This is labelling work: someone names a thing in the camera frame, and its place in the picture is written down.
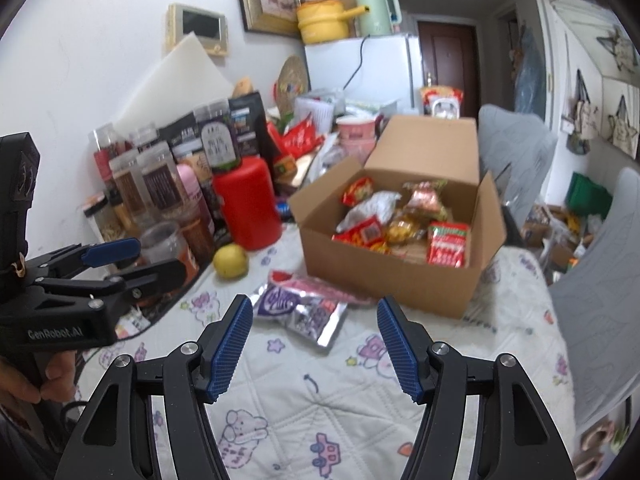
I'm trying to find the silver purple snack pouch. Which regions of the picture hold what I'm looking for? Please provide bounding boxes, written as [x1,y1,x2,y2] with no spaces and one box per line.
[250,284,349,351]

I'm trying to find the red gold snack packet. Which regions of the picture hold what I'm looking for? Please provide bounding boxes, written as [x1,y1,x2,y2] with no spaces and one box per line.
[332,216,388,254]

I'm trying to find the red ketchup-style sachet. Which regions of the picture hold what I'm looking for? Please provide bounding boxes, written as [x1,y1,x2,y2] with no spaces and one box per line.
[426,222,471,269]

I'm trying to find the dark cereal snack bag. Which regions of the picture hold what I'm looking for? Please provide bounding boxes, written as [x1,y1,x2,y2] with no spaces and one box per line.
[401,180,449,221]

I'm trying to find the person's left hand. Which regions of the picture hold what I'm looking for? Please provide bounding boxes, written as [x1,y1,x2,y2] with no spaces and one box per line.
[1,351,76,404]

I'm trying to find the yellow-green lemon fruit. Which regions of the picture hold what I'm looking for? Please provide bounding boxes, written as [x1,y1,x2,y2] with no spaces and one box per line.
[213,244,250,280]

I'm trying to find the clear spice jar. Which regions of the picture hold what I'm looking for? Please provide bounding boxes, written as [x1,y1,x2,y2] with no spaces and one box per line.
[137,141,189,221]

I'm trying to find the red plastic canister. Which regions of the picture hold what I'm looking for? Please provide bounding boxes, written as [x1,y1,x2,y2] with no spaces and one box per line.
[213,156,282,252]

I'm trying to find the dark-labelled jar on canister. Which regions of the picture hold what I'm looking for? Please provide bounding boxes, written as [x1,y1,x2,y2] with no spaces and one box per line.
[194,100,241,174]

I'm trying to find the grey covered near chair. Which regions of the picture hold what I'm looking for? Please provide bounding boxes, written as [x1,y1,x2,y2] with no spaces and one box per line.
[549,168,640,431]

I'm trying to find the grey covered chair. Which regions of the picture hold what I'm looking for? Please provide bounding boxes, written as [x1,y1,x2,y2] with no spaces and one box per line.
[478,104,558,228]
[549,168,640,431]

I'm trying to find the black coffee bag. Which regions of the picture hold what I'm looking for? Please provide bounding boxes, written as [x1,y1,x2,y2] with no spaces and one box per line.
[158,92,277,171]

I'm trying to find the white foam board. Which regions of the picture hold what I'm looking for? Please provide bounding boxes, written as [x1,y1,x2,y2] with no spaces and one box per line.
[114,32,234,134]

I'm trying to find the round woven trivet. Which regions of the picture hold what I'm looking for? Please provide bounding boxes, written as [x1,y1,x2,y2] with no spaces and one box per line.
[274,55,309,116]

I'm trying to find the pink paper cups stack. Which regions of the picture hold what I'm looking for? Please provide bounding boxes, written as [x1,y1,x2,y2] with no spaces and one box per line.
[336,116,378,164]

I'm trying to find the brown cardboard box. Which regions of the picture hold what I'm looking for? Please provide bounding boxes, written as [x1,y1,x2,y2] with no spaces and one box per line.
[288,116,506,318]

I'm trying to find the green bag on floor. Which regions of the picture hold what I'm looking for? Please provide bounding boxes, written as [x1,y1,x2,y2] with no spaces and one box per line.
[565,172,613,219]

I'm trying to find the white refrigerator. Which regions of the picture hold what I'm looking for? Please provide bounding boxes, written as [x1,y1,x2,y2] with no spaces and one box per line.
[305,35,424,113]

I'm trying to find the grey covered far chair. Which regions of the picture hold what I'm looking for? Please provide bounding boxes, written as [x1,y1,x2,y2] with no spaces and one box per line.
[478,104,558,228]

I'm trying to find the yellow cooking pot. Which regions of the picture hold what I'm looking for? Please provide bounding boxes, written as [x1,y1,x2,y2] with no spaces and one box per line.
[296,0,370,46]

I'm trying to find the green electric kettle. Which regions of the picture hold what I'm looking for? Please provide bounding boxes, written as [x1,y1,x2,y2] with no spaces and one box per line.
[355,0,402,37]

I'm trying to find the brown entrance door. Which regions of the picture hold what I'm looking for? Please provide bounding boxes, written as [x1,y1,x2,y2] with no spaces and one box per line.
[418,21,480,118]

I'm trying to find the wall intercom panel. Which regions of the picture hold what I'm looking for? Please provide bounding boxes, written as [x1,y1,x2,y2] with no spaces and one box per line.
[165,3,229,58]

